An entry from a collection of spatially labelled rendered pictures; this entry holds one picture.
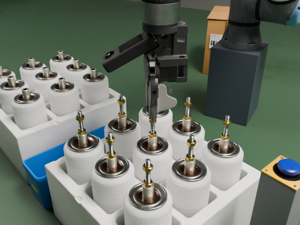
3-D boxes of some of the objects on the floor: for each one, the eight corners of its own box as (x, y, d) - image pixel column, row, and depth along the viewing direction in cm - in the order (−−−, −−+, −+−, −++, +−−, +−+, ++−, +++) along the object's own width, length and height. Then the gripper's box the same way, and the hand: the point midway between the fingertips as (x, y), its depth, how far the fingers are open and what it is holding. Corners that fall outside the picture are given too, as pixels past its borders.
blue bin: (109, 152, 117) (106, 124, 111) (127, 168, 110) (127, 138, 104) (27, 192, 100) (20, 160, 94) (43, 213, 93) (36, 181, 87)
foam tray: (156, 157, 115) (156, 113, 106) (253, 224, 89) (264, 173, 80) (54, 214, 92) (43, 164, 83) (144, 325, 67) (143, 270, 58)
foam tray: (76, 102, 150) (71, 65, 141) (127, 139, 124) (126, 97, 115) (-12, 132, 128) (-25, 91, 119) (27, 185, 103) (16, 137, 94)
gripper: (193, 29, 60) (186, 128, 70) (180, 14, 69) (176, 104, 80) (145, 31, 59) (146, 131, 69) (139, 16, 68) (140, 106, 79)
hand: (150, 112), depth 73 cm, fingers open, 3 cm apart
